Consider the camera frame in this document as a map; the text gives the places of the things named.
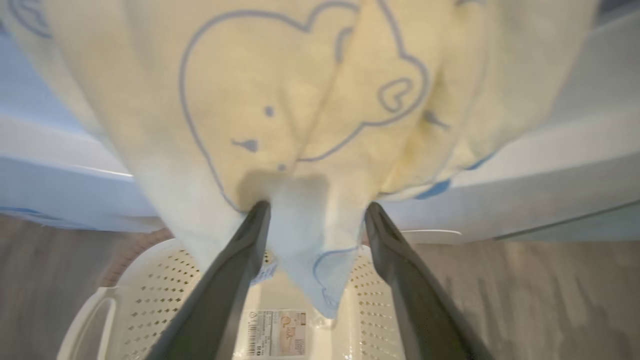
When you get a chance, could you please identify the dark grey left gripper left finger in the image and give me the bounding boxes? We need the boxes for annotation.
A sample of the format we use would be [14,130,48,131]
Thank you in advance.
[147,201,271,360]

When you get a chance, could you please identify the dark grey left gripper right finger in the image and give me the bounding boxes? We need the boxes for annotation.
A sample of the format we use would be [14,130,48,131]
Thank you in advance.
[365,201,495,360]

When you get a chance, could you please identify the pale yellow garment blue trim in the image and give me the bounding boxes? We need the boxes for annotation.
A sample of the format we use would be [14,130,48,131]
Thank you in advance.
[0,0,601,321]

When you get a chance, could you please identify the printed basket label sticker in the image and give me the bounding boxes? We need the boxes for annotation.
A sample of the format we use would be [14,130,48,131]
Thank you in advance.
[245,310,307,357]

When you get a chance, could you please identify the cream perforated laundry basket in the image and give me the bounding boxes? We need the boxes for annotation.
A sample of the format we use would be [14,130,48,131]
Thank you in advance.
[56,227,408,360]

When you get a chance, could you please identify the white front-load washing machine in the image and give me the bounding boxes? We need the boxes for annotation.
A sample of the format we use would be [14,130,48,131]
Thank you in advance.
[0,10,640,244]

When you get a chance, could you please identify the round white filter cover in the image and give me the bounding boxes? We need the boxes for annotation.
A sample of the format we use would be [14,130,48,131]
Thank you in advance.
[400,229,463,246]

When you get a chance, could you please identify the pale green plain cabinet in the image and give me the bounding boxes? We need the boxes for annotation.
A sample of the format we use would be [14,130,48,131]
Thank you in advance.
[492,200,640,244]

